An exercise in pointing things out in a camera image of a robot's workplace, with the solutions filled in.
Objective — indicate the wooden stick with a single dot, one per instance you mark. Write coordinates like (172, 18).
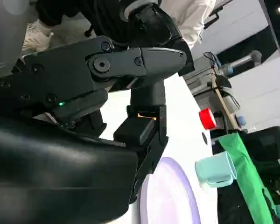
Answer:
(225, 105)

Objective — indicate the red emergency stop button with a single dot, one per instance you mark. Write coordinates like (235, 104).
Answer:
(207, 119)

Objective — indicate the pale green mug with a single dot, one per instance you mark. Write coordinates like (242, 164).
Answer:
(212, 169)

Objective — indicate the green cloth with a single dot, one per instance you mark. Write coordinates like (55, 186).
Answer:
(247, 177)

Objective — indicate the lilac plate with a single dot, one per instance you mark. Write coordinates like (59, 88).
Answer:
(168, 193)

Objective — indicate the black round table grommet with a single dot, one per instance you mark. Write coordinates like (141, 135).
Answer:
(204, 137)

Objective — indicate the grey machine cabinet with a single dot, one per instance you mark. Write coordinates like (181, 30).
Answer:
(200, 77)

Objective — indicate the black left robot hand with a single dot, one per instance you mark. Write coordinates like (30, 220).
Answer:
(158, 28)

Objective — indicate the black equipment case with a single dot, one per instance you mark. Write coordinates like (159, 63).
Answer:
(268, 149)

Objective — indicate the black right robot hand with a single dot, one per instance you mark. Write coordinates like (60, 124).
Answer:
(49, 163)

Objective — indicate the grey robot torso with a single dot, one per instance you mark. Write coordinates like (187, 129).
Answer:
(7, 35)

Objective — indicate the person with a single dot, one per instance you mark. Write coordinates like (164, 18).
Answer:
(60, 14)
(191, 16)

